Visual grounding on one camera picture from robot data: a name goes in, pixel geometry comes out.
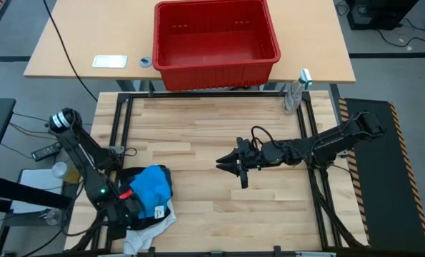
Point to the black garment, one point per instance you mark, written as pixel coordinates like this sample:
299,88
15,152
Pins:
146,224

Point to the white board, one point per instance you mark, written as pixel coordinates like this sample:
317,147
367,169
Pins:
37,177

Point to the black striped floor mat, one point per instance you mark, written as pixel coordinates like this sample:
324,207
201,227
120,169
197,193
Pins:
376,171

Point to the bright blue garment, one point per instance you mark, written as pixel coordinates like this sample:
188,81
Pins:
151,191

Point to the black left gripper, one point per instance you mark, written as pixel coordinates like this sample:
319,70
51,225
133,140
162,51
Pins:
126,214

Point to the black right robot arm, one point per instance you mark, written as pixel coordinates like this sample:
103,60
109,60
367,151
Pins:
333,142

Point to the red plastic laundry bin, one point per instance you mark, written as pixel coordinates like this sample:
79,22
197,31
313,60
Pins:
215,46

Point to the silver aluminium bar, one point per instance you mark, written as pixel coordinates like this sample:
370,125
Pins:
108,255
315,254

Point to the black metal beam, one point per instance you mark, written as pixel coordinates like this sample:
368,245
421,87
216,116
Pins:
26,194

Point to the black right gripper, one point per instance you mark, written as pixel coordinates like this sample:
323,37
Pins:
249,157

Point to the silver rectangular tray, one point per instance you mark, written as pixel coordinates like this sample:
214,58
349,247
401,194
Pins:
109,61

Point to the black power adapter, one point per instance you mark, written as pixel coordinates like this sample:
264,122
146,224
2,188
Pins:
45,151

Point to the clear spray bottle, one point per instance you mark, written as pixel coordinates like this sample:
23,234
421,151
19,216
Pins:
293,96

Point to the white shirt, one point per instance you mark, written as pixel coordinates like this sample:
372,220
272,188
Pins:
144,239

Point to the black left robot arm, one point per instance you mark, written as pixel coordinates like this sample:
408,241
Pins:
83,157

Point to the clear glass jar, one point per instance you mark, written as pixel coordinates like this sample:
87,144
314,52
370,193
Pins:
54,216

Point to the bottle with yellow liquid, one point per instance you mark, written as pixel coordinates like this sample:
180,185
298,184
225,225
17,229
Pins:
62,170

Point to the tan wooden desk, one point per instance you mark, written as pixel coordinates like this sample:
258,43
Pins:
90,32

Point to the small round grey object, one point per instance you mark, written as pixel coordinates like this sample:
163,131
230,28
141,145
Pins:
145,62

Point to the black computer case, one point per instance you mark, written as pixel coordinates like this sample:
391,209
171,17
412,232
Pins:
380,12

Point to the red tape tag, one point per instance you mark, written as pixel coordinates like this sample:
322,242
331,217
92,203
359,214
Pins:
125,194

